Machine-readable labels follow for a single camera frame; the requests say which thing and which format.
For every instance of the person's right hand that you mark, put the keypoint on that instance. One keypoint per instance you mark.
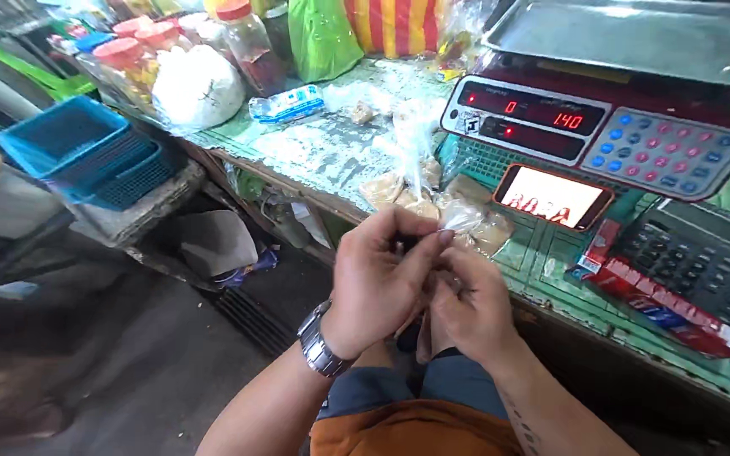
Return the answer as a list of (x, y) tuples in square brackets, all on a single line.
[(479, 316)]

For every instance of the person's left hand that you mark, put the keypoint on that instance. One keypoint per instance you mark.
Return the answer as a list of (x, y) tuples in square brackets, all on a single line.
[(368, 291)]

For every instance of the person's left index finger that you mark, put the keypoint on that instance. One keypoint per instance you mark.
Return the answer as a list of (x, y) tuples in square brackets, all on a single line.
[(393, 220)]

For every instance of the person's right thumb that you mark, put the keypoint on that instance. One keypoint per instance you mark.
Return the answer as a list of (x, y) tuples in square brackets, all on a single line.
[(447, 303)]

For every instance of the person's left thumb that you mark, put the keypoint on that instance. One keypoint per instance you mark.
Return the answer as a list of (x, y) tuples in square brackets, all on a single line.
[(425, 253)]

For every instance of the person's right index finger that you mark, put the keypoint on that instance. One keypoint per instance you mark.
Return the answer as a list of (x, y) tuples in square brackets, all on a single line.
[(469, 263)]

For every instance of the knotted clear plastic bag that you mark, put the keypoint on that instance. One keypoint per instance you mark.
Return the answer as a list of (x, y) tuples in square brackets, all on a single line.
[(463, 217)]

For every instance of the person's left forearm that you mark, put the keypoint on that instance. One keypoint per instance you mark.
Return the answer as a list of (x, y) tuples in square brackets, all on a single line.
[(270, 399)]

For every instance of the person's right forearm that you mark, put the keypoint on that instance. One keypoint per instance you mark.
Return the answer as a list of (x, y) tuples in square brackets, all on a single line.
[(549, 399)]

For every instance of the pile of brown powder bags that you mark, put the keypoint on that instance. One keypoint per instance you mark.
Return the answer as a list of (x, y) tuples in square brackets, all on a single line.
[(492, 233)]

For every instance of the person's legs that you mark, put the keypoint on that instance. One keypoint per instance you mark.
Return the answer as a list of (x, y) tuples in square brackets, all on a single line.
[(466, 380)]

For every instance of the smartphone with orange case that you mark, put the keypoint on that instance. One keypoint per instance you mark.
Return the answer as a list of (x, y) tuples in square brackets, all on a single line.
[(549, 195)]

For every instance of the green plastic basket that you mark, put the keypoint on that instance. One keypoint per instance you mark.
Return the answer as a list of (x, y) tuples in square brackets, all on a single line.
[(482, 155)]

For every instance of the small bag, light brown lump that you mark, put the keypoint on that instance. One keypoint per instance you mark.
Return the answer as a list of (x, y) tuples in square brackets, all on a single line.
[(362, 113)]

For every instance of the green wooden counter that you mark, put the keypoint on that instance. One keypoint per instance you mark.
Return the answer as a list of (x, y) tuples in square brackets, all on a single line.
[(276, 168)]

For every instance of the person's body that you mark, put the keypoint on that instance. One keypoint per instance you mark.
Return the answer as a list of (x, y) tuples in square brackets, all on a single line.
[(409, 434)]

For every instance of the purple wrapper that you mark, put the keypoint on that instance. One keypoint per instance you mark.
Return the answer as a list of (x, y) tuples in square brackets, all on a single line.
[(260, 263)]

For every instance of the blue and white plastic pack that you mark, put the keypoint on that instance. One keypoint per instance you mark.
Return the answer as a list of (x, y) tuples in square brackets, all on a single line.
[(289, 106)]

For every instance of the black floor grate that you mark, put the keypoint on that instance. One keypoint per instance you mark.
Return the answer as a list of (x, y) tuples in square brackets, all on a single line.
[(254, 320)]

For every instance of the pale cardboard sheet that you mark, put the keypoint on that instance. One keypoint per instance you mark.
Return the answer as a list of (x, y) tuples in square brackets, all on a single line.
[(219, 240)]

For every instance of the clear bag with yellow packets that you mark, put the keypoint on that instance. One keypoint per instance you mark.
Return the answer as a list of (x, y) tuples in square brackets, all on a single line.
[(457, 50)]

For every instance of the red yellow striped bag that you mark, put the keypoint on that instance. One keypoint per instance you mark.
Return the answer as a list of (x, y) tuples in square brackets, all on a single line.
[(396, 25)]

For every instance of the red toothpaste box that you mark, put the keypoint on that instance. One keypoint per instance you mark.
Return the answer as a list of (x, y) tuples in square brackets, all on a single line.
[(663, 297)]

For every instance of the bright green plastic bag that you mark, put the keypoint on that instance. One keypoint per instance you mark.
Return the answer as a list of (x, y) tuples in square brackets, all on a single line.
[(320, 38)]

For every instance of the group of plastic jars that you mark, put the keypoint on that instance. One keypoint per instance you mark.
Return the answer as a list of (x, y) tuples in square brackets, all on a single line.
[(257, 57)]

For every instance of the black desk calculator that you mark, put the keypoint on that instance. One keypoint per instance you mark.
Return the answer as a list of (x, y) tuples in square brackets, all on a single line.
[(694, 259)]

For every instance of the red digital weighing scale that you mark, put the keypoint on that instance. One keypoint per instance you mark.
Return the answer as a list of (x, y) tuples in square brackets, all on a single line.
[(644, 114)]

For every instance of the full white plastic bag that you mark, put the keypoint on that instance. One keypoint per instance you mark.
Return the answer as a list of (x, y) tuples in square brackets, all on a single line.
[(197, 88)]

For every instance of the worn wooden bench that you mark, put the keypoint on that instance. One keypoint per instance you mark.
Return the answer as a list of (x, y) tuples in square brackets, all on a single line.
[(118, 228)]

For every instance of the silver metal scale tray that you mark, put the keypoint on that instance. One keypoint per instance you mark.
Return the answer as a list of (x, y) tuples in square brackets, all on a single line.
[(631, 38)]

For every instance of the blue plastic baskets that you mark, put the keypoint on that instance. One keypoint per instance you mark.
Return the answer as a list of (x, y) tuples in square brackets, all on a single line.
[(73, 145)]

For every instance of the lime green plastic sheet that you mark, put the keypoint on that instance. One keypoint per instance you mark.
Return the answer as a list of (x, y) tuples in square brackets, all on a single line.
[(48, 76)]

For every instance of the white paper scrap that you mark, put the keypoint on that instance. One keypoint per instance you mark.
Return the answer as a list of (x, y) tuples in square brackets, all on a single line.
[(7, 290)]

